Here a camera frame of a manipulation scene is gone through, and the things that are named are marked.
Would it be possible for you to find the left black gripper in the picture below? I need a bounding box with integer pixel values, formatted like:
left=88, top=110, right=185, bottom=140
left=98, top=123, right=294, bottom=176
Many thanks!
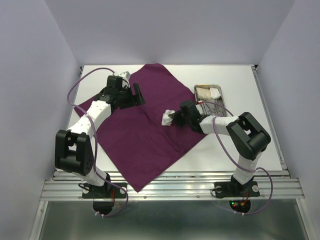
left=117, top=83, right=146, bottom=110

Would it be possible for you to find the stainless steel instrument tray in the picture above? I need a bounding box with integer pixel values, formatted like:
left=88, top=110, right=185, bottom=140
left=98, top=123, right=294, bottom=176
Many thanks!
left=194, top=84, right=228, bottom=115

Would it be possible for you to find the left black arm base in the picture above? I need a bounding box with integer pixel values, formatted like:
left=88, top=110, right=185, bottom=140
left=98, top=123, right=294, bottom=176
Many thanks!
left=78, top=182, right=126, bottom=200

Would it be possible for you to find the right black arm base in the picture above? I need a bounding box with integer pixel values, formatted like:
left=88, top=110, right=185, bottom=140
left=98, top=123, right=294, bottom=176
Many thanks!
left=210, top=176, right=260, bottom=199

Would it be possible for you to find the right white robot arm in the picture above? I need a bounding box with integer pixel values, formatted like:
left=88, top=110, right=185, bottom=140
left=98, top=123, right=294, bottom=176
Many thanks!
left=168, top=100, right=271, bottom=195

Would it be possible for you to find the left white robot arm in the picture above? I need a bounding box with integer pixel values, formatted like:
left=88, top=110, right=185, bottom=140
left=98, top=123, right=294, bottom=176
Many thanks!
left=54, top=71, right=145, bottom=197

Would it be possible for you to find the purple surgical drape cloth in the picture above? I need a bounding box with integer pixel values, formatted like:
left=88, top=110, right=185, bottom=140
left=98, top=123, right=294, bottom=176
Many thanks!
left=74, top=63, right=208, bottom=193

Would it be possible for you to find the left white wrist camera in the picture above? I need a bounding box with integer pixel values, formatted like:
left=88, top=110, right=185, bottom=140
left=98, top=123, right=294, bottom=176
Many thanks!
left=113, top=71, right=131, bottom=81

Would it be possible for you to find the aluminium frame rail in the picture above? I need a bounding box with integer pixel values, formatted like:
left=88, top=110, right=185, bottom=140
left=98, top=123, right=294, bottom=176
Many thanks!
left=40, top=170, right=305, bottom=201

